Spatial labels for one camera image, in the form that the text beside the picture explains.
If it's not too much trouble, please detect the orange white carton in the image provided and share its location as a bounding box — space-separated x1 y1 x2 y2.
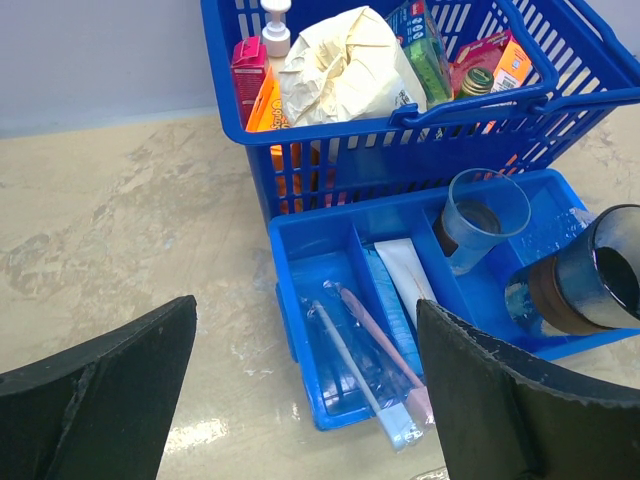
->
451 29 532 94

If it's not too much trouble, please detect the cream paper bag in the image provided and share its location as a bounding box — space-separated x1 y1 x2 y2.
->
278 6 427 127

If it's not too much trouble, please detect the pink box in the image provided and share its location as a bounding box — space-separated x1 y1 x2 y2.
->
231 36 268 126

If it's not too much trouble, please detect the green glass bottle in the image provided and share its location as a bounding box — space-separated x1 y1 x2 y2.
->
455 67 494 100

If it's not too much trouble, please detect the light blue toothpaste tube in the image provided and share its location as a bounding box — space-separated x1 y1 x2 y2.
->
364 248 423 377

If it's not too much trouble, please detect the green sponge package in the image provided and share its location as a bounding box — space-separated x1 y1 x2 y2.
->
386 0 454 108

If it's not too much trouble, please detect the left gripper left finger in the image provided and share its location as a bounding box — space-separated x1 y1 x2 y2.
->
1 295 197 479

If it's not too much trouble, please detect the blue plastic shopping basket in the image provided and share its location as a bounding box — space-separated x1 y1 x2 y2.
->
201 1 639 220

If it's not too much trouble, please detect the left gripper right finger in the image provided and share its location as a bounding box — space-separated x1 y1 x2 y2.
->
416 300 639 479

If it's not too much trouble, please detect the pink wrapped toothbrush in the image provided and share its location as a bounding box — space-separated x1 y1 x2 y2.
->
323 280 435 430

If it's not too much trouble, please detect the white-blue wrapped toothbrush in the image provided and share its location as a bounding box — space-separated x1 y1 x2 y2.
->
311 300 423 452

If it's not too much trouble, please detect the orange scrub package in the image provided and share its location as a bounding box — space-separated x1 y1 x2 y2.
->
246 66 302 197

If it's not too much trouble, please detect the white orange toothpaste tube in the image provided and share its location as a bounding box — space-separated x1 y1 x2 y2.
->
374 238 437 327

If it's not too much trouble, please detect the clear small textured tray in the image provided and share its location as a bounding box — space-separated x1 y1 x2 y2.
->
516 207 596 257

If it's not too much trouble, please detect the blue compartment organizer bin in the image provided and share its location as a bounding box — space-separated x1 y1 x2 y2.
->
268 169 635 431

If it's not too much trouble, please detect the white pump bottle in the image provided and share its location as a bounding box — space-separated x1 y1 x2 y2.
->
260 0 292 75

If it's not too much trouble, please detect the dark brown banded cup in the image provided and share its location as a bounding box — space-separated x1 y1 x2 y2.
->
505 204 639 338

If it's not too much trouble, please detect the clear blue banded cup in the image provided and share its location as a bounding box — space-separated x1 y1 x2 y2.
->
433 168 532 276

